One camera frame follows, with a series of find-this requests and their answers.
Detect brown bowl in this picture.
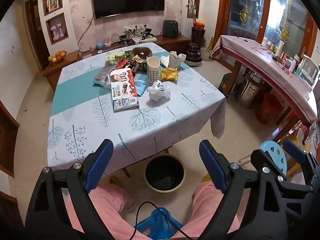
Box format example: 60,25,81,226
132,47,153,60

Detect silver packet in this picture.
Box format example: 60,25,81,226
93,67,112,87

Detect black trash bin cream rim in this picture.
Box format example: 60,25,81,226
144,154,186,193

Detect black cable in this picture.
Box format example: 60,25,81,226
135,201,190,240

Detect pink fleece pants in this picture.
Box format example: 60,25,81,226
64,181,242,240

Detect blue face mask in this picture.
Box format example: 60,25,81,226
134,79,148,97

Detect steel pot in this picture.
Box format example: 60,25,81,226
237,71,265,109

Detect yellow snack packet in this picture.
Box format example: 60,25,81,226
160,67,178,82

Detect dark round pot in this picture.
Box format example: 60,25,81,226
185,42,202,67

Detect white power strip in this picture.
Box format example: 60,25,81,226
123,24,148,33

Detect red white chocolate box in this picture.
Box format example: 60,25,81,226
110,68,140,112

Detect side table with pink cloth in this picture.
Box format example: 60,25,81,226
210,35,318,130

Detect black blender with red lid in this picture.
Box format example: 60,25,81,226
191,21,206,51

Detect white paper bag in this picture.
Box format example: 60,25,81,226
169,51,187,68

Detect checkered paper cup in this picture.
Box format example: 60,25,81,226
146,56,160,84

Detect wooden television cabinet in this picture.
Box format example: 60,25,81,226
41,34,192,90

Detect blue cardboard box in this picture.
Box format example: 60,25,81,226
218,72,237,98

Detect crumpled white plastic bag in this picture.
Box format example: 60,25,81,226
147,80,172,102

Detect light blue plastic chair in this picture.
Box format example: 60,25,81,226
259,141,288,178

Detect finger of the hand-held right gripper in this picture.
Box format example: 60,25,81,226
283,139,320,195
251,149,313,198

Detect white bucket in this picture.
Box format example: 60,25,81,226
201,47,213,61

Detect blue plastic stool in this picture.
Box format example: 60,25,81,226
134,207,183,240

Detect orange bucket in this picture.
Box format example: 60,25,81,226
256,92,283,125

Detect gold hanging ornament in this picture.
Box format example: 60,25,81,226
239,5,250,27

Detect fruit bowl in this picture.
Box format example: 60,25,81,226
48,51,67,63

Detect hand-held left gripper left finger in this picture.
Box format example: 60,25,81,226
25,139,114,240

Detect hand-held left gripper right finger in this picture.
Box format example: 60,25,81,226
199,139,292,240

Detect white set-top box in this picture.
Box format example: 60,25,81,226
132,36,157,44

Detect television power cable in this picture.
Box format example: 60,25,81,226
77,12,96,53

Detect dark air fryer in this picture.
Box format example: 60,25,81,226
163,20,179,38

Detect cluster of bottles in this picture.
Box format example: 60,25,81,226
262,36,320,85

